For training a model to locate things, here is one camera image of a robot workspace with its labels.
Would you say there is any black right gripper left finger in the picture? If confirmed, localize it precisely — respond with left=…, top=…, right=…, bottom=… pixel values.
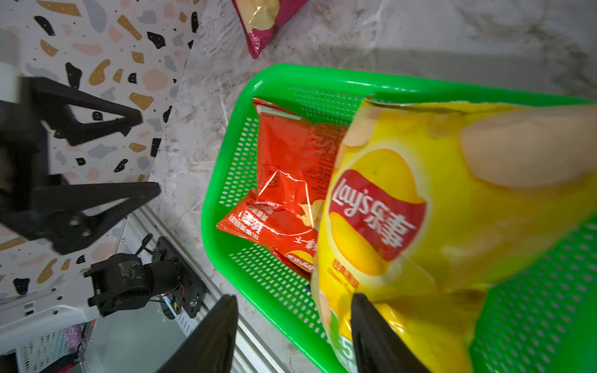
left=158, top=295, right=239, bottom=373

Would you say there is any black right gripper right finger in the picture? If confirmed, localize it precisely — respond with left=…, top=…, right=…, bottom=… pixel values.
left=351, top=294, right=429, bottom=373

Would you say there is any green plastic mesh basket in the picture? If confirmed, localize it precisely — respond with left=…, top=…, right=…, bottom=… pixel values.
left=201, top=65, right=596, bottom=372

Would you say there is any red potato chips bag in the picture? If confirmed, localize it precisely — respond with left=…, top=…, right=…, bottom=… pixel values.
left=217, top=98, right=348, bottom=279

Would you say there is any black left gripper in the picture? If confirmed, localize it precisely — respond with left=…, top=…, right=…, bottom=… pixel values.
left=1, top=77, right=161, bottom=255

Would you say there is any magenta potato chips bag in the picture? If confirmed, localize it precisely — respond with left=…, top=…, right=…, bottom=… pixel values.
left=233, top=0, right=307, bottom=59

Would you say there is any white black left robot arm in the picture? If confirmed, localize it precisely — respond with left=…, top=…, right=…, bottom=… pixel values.
left=1, top=77, right=208, bottom=349

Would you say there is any yellow potato chips bag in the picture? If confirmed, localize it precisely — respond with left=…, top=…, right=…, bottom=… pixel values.
left=313, top=96, right=596, bottom=372

